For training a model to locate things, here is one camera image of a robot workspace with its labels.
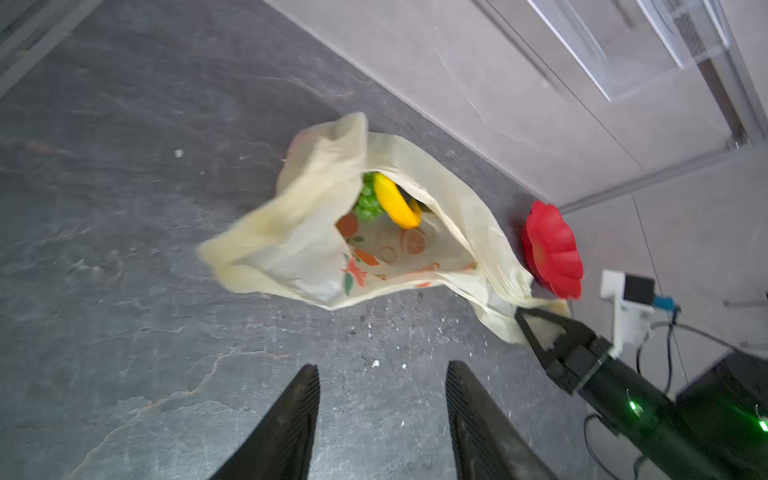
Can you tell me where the green fake grape bunch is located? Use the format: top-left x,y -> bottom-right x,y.
353,172 -> 384,222

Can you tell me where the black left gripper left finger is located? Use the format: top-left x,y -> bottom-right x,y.
212,364 -> 321,479

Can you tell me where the red flower-shaped plate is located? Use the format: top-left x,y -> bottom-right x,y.
521,201 -> 584,300

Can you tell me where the cream printed plastic bag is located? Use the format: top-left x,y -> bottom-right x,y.
198,113 -> 569,344

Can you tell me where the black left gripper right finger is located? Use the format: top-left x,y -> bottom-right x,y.
445,360 -> 556,480

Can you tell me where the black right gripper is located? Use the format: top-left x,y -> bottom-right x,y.
514,307 -> 732,479

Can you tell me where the yellow fake banana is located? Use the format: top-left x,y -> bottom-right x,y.
373,173 -> 422,230

